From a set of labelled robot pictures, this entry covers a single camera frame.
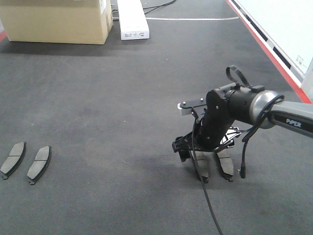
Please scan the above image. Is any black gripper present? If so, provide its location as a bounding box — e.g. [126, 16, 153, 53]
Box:
[172, 89, 239, 162]

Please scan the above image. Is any grey brake pad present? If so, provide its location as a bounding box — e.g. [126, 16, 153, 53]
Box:
[196, 151, 209, 184]
[216, 152, 234, 182]
[27, 145, 52, 185]
[0, 141, 26, 180]

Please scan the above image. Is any long white box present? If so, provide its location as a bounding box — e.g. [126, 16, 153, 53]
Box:
[117, 0, 150, 41]

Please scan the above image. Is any cardboard box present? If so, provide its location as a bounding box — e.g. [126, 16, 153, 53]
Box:
[0, 0, 113, 45]

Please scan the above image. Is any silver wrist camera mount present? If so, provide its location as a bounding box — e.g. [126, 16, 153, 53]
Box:
[177, 98, 207, 116]

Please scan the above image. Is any red conveyor edge rail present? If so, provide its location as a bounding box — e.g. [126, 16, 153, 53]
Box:
[227, 0, 313, 103]

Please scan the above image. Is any black cable on carpet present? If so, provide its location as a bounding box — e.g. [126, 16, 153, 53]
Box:
[142, 0, 177, 11]

